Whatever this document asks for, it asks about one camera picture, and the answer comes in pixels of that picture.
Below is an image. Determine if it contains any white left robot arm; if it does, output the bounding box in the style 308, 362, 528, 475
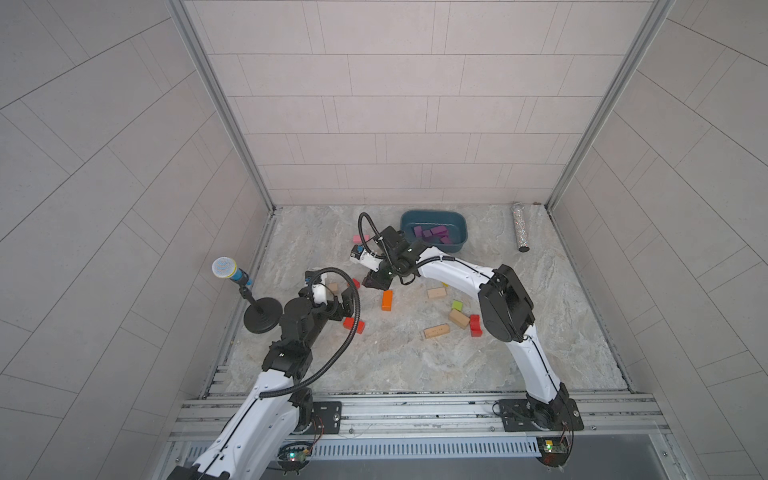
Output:
168, 288, 360, 479

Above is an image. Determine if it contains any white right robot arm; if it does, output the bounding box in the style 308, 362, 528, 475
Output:
350, 227, 584, 432

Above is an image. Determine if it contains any teal storage bin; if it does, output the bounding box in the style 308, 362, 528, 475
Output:
400, 210, 468, 253

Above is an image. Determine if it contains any red brick lower left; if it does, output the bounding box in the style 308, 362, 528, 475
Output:
342, 317, 365, 335

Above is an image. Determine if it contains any orange brick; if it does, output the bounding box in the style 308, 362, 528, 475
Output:
381, 290, 394, 312

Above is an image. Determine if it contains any microphone on black stand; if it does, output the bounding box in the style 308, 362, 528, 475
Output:
211, 257, 283, 334

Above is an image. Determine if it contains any tan long brick lower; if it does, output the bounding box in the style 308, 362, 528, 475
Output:
423, 324, 451, 339

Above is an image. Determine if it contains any tan brick right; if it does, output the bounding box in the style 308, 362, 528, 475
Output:
449, 309, 471, 329

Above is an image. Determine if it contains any red arch brick lower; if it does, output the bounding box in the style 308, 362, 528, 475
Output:
470, 315, 483, 337

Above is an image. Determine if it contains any glitter silver cylinder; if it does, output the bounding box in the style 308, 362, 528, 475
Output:
512, 202, 530, 253

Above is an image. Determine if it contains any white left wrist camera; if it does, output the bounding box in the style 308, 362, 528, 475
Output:
305, 271, 333, 305

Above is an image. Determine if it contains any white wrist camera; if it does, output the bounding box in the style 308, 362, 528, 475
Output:
305, 271, 333, 305
350, 245, 382, 272

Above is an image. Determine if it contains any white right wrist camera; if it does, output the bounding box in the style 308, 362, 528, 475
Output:
350, 245, 382, 272

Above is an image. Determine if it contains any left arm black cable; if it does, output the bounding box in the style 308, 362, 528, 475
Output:
259, 266, 362, 400

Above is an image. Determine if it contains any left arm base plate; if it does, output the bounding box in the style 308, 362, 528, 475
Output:
292, 401, 343, 436

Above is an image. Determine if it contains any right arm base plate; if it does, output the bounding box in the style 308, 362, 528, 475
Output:
492, 398, 584, 432

